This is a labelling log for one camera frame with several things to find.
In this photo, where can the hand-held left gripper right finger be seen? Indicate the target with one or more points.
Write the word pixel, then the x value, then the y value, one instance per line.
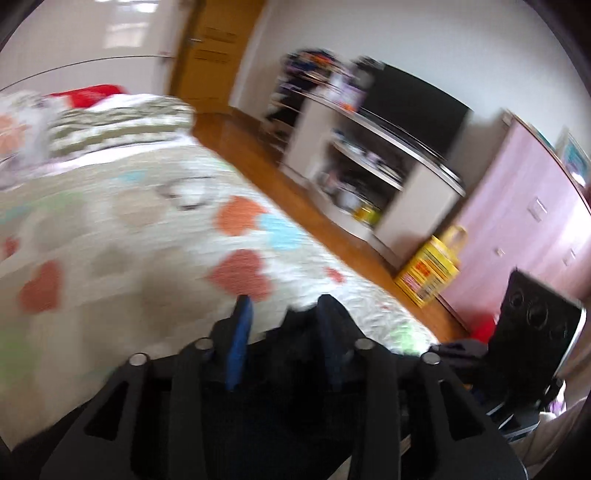
pixel 331 341

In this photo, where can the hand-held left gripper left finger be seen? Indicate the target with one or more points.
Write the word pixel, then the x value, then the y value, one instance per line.
pixel 238 341

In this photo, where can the black pants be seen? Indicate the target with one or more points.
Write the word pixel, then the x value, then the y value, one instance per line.
pixel 295 350

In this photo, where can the person's right forearm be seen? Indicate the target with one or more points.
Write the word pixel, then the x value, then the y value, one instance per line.
pixel 563 443

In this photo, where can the red object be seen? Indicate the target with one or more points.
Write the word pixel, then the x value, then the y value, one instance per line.
pixel 485 330

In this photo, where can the yellow cardboard box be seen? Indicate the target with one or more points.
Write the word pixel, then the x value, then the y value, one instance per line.
pixel 425 272

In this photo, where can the pink cabinet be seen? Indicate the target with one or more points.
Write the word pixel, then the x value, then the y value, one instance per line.
pixel 508 207

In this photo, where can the heart patterned quilt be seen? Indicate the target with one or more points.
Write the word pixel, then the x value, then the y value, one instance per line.
pixel 138 258

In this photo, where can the yellow green bottle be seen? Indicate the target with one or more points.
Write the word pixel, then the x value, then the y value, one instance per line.
pixel 367 214

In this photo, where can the white television cabinet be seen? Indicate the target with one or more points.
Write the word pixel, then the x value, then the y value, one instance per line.
pixel 429 198

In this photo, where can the framed picture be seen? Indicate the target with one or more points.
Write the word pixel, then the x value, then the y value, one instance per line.
pixel 575 157

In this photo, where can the shoe rack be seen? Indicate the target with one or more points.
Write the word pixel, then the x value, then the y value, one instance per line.
pixel 284 115

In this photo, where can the striped folded blanket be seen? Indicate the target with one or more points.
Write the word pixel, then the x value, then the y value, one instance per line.
pixel 120 124

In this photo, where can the black television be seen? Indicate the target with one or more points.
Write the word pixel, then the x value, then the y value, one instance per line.
pixel 415 106

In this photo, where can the ornate black clock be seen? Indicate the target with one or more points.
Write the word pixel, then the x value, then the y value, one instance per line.
pixel 369 69

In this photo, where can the pile of colourful clutter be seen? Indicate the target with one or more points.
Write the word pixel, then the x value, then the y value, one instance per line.
pixel 314 62

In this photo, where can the wooden door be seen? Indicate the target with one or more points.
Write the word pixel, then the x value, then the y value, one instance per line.
pixel 212 60

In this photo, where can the red patterned pillow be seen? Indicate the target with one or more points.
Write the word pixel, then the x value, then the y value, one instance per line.
pixel 87 94

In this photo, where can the floral pillow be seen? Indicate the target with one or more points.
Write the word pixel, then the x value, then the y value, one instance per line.
pixel 23 129

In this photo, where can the white wardrobe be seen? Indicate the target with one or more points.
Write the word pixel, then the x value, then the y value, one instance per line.
pixel 92 32

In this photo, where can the purple photo frame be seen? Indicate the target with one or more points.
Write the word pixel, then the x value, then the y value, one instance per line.
pixel 346 92

